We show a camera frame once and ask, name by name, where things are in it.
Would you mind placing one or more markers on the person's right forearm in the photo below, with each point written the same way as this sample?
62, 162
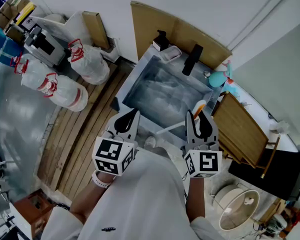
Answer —
195, 199

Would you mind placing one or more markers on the black cabinet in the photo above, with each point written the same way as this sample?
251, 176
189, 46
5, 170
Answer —
285, 174

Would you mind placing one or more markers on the white soap dish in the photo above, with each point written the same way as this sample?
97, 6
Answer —
172, 54

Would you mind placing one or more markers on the person's right white shoe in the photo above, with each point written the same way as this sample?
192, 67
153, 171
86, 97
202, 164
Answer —
150, 142

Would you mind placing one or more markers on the white black helmet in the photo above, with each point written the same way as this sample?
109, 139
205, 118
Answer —
280, 221

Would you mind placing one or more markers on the grey black water dispenser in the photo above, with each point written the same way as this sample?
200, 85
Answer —
45, 46

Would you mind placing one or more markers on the teal spray bottle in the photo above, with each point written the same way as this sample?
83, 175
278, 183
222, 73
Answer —
216, 79

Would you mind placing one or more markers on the person's left forearm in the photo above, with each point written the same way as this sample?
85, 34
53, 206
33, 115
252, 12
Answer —
87, 199

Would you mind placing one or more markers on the person's white shirt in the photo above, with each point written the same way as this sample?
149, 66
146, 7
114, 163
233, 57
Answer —
140, 196

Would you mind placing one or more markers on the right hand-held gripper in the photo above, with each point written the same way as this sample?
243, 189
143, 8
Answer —
207, 161

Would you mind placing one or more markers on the yellow box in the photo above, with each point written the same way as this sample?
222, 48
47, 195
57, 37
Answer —
26, 14

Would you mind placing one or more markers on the white panel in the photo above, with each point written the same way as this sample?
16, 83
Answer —
65, 26

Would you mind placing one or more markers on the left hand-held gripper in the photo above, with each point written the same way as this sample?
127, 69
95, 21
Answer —
107, 154

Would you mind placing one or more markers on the black corner protector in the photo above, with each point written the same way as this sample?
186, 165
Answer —
115, 104

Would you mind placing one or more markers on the stack of cardboard boxes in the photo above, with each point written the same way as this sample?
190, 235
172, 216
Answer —
7, 11

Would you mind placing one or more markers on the silver sink knob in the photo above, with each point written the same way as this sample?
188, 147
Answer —
207, 74

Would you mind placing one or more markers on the black faucet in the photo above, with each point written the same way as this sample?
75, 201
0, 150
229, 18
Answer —
192, 59

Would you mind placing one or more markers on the wooden slat platform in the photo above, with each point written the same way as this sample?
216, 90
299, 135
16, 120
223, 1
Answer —
77, 134

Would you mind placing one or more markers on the white wristwatch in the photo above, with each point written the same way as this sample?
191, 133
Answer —
100, 180

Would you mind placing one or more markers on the large cardboard sheet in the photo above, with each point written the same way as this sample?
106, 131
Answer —
152, 26

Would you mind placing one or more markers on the blue taped bundle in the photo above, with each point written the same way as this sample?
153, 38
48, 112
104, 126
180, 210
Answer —
2, 46

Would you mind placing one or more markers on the long cardboard box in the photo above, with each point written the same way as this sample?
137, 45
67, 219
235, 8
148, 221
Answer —
96, 29

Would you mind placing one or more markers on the brown wooden stool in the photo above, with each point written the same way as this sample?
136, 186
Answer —
32, 209

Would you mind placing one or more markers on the wooden shelf rack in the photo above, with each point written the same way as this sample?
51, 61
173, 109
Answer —
240, 131

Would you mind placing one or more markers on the black soap pump bottle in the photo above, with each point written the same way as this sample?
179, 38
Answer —
161, 42

